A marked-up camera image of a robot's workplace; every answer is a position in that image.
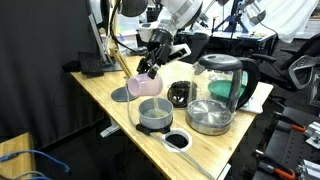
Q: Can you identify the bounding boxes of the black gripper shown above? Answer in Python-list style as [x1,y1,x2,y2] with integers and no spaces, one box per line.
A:
[136,39,176,80]

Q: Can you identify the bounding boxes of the pink plastic cup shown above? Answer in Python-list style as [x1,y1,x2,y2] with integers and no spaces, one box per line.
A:
[127,73,164,98]

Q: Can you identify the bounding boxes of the black glass pot lid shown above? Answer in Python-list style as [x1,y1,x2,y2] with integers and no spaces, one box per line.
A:
[166,80,198,110]

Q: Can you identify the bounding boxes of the yellow grains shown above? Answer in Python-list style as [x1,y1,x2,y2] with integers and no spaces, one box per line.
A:
[143,97,170,119]

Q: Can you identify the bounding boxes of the white box with blue tape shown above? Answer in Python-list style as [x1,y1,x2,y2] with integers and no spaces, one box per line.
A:
[116,30,139,54]

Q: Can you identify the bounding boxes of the wooden desk lamp black shade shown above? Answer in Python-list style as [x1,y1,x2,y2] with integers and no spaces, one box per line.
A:
[105,0,149,104]

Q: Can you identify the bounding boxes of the clear plastic storage bin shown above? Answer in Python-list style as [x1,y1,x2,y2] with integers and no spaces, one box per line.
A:
[116,14,141,33]

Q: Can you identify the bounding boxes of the black computer monitor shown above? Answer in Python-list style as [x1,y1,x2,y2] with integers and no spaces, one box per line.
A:
[87,0,123,73]

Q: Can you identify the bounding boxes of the black flat box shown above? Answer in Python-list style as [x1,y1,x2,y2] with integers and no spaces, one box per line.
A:
[77,51,105,79]

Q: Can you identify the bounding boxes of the green plastic plate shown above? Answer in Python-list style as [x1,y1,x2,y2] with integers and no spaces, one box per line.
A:
[207,79,248,101]

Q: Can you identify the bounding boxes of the black computer mouse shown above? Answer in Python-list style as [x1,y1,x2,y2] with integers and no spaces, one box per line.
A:
[61,60,82,74]

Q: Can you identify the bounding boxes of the white kitchen scale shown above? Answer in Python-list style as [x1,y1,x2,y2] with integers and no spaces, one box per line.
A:
[239,94,265,115]

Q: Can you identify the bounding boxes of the white cloth sheet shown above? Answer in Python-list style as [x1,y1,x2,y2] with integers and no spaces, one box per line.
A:
[248,0,320,43]

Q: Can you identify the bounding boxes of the black office chair gray back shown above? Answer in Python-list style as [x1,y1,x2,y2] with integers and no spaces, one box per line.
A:
[251,31,320,91]

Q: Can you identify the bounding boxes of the black perforated platform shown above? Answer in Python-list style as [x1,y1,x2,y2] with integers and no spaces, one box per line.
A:
[251,106,320,180]

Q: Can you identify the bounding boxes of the small wooden side table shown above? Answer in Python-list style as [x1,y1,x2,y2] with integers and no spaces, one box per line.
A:
[0,133,37,180]

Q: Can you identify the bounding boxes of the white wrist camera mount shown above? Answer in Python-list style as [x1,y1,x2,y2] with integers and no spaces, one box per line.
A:
[168,44,192,63]

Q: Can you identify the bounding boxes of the gray pot with black handle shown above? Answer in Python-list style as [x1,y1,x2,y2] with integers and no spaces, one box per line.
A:
[135,97,175,136]

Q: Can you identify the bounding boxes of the blue cable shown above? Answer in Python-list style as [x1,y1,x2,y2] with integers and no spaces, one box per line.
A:
[0,150,72,180]

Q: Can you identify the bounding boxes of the orange handled clamp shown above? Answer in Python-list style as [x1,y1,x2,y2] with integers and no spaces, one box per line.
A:
[253,149,297,180]
[273,111,307,133]

